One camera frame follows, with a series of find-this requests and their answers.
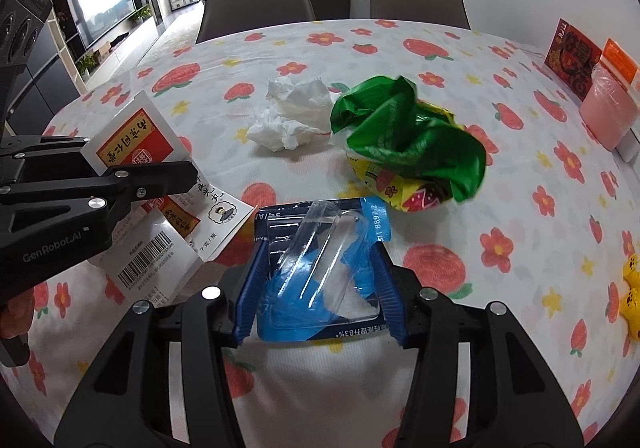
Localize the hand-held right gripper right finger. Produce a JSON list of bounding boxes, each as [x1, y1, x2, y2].
[[369, 243, 584, 448]]

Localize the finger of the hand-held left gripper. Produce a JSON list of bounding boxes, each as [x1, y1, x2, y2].
[[0, 135, 93, 168], [0, 159, 199, 235]]

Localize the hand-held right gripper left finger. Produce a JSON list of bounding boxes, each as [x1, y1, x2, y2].
[[54, 243, 271, 448]]

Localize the white box with red label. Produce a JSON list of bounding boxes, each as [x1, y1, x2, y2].
[[80, 91, 254, 305]]

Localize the blue blister pack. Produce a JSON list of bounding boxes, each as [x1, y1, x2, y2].
[[252, 197, 397, 342]]

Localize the person's left hand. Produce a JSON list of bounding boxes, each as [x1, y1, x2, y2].
[[0, 289, 35, 340]]

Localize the television screen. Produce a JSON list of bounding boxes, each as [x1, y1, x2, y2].
[[64, 0, 137, 49]]

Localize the strawberry flower printed tablecloth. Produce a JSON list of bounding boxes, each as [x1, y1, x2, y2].
[[27, 18, 640, 448]]

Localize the crumpled white tissue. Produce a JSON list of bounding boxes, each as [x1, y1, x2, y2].
[[247, 76, 334, 152]]

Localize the green yellow snack wrapper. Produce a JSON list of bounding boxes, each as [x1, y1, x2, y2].
[[329, 75, 488, 215]]

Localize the yellow tiger toy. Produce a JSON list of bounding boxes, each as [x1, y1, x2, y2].
[[619, 253, 640, 340]]

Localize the pink container with orange lid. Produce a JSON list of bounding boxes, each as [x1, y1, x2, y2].
[[580, 38, 640, 152]]

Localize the red patterned box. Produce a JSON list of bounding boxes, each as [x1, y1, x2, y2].
[[544, 18, 603, 100]]

